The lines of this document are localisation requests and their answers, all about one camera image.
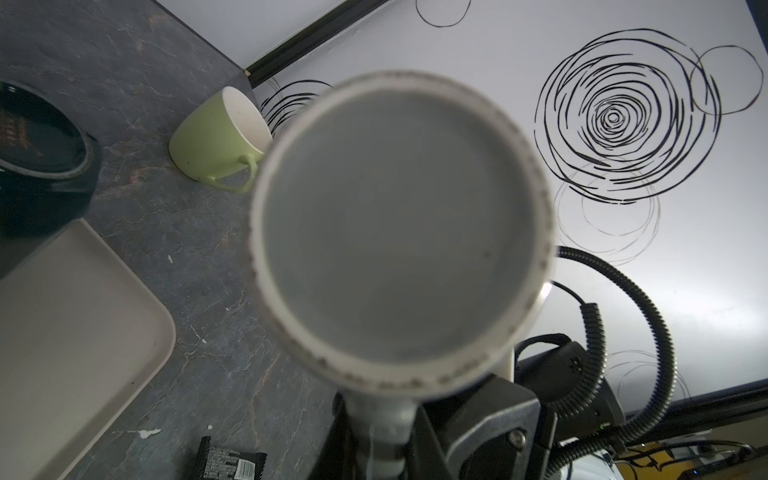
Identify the black snack packet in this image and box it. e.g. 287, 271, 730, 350
191, 436, 268, 480

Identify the beige plastic tray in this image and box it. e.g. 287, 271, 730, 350
1, 220, 176, 479

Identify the dark green mug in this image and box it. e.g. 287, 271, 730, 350
1, 80, 102, 238

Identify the light green mug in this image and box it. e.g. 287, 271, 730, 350
168, 86, 272, 193

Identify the grey mug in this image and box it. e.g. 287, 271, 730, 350
249, 71, 555, 479

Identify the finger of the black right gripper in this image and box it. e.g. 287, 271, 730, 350
413, 375, 540, 479

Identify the black corner frame post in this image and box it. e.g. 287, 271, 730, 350
245, 0, 388, 89

